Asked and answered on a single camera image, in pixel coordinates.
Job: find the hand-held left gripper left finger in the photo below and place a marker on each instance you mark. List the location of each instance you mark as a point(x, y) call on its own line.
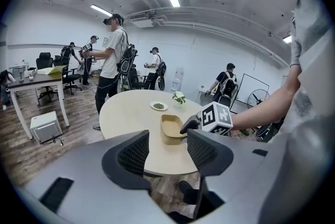
point(131, 157)

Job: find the black office chair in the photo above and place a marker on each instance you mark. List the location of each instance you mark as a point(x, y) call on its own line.
point(44, 63)
point(134, 79)
point(70, 77)

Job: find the person's right forearm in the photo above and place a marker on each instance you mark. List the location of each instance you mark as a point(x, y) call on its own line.
point(261, 113)

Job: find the black standing fan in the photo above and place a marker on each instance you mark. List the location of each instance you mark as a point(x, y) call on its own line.
point(257, 99)

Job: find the open white yellow box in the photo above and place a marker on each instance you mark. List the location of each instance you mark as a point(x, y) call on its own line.
point(51, 71)

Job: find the white flower potted plant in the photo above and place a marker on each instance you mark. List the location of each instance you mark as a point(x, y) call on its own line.
point(179, 97)

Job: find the black-framed whiteboard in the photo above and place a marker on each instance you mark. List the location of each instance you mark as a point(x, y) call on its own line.
point(250, 84)

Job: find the white box appliance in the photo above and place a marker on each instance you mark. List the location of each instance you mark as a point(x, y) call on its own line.
point(45, 127)

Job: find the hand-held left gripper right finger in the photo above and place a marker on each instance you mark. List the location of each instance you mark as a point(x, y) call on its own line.
point(206, 152)

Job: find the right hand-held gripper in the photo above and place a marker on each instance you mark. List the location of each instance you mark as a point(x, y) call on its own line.
point(217, 118)

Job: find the white plate of green peas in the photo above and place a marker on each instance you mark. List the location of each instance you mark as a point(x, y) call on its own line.
point(158, 106)

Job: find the white-framed desk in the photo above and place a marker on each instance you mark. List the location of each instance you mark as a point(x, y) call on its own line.
point(36, 80)

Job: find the person's grey t-shirt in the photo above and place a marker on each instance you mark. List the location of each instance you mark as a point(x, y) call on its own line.
point(311, 34)

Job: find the white water dispenser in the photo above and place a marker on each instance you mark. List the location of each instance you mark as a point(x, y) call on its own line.
point(178, 75)

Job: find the white ceiling air conditioner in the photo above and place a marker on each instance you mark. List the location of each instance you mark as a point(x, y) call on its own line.
point(142, 22)

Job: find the framed wall poster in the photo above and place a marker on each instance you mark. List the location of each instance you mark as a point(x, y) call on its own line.
point(106, 42)

